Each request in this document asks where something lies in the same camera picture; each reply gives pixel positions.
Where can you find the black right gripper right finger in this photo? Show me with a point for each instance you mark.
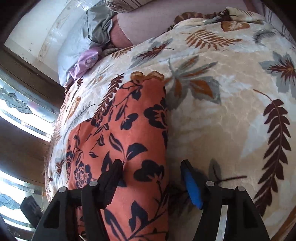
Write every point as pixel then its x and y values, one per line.
pixel 242 219

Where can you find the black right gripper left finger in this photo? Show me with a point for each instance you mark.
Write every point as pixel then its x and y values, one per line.
pixel 59 222

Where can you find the orange black floral garment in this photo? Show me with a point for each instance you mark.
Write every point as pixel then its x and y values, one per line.
pixel 132 129

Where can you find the stained glass wooden door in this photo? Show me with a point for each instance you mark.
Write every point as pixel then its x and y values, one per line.
pixel 30 104

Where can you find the cream leaf-pattern plush blanket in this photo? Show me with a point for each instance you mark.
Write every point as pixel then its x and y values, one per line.
pixel 230 92

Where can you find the purple floral garment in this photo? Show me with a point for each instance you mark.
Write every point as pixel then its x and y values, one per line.
pixel 86 61

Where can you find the light blue-grey cloth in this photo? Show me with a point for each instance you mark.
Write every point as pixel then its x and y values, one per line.
pixel 91 30

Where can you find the pink quilted bed sheet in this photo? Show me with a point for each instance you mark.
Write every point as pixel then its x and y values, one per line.
pixel 153 19

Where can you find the striped floral pillow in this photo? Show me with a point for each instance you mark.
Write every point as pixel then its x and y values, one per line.
pixel 125 6

